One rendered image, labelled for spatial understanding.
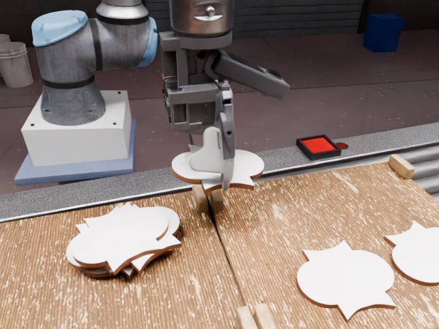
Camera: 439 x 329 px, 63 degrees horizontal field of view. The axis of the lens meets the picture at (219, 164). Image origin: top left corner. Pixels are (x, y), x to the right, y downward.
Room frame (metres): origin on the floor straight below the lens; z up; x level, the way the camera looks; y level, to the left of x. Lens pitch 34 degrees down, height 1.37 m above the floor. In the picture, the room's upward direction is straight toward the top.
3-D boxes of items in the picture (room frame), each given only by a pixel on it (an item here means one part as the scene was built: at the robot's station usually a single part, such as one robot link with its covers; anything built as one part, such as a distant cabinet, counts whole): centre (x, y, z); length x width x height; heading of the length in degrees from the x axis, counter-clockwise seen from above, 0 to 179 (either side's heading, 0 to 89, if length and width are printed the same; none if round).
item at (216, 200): (0.51, 0.01, 0.95); 0.06 x 0.02 x 0.03; 14
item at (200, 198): (0.51, 0.04, 0.95); 0.06 x 0.02 x 0.03; 16
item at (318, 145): (0.73, -0.23, 0.92); 0.06 x 0.06 x 0.01; 17
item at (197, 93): (0.45, 0.03, 1.20); 0.09 x 0.08 x 0.12; 105
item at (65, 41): (0.83, 0.35, 1.13); 0.13 x 0.12 x 0.14; 114
